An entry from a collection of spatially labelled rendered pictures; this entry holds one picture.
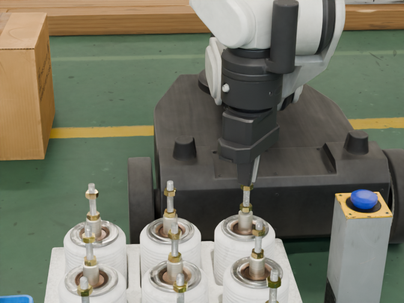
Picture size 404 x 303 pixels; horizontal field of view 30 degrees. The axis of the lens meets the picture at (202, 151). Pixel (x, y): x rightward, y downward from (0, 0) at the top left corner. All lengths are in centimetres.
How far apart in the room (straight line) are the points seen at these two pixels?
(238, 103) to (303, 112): 77
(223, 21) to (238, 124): 15
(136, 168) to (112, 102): 82
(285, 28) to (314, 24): 32
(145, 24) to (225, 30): 187
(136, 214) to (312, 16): 50
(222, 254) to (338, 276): 18
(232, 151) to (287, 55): 16
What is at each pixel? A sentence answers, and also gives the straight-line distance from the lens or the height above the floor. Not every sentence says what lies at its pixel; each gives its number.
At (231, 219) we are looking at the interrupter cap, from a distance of 122.
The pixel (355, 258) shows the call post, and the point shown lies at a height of 24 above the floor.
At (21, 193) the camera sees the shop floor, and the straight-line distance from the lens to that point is 183.
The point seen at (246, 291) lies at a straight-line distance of 107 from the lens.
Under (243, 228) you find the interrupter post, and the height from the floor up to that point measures 26.
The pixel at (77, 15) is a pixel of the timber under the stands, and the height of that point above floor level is 8.
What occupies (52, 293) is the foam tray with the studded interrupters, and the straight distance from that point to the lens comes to 120.
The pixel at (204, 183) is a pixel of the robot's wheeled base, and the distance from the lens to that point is 146.
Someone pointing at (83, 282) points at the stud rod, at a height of 34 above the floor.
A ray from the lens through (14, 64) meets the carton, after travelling 188.
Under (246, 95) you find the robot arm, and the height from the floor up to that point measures 50.
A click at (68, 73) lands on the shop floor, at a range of 253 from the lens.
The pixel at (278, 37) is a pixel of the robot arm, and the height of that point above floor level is 58.
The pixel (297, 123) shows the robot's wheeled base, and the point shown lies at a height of 17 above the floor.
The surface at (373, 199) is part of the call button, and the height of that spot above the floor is 33.
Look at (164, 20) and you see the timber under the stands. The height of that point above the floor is 5.
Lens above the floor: 90
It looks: 27 degrees down
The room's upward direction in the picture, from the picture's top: 1 degrees clockwise
